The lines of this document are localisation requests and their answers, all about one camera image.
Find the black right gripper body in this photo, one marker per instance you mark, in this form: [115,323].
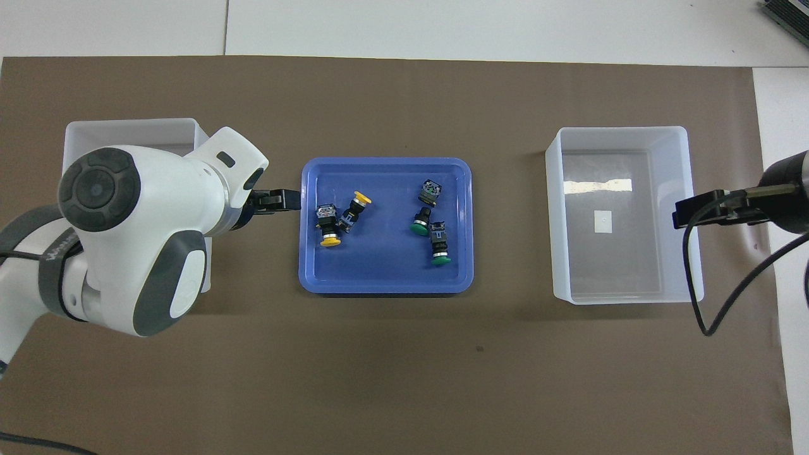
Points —
[793,196]

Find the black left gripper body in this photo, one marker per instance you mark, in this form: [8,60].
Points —
[251,205]

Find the yellow push button switch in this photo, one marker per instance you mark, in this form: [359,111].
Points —
[352,213]
[327,221]

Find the black switch contact block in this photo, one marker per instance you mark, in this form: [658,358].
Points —
[431,191]

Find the green push button with block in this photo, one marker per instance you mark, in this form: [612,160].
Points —
[439,243]

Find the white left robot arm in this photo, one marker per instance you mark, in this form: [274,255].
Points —
[145,208]

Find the translucent white plastic box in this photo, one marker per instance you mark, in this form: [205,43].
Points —
[626,265]
[152,133]

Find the white paper label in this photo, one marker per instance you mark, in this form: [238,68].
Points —
[603,221]

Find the blue plastic tray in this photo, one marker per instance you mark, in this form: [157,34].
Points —
[385,265]

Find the green push button without block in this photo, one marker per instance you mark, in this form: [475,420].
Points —
[419,222]

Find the grey ribbed device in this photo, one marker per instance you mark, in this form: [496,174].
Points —
[787,14]

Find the brown paper table mat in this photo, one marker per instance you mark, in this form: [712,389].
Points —
[404,366]

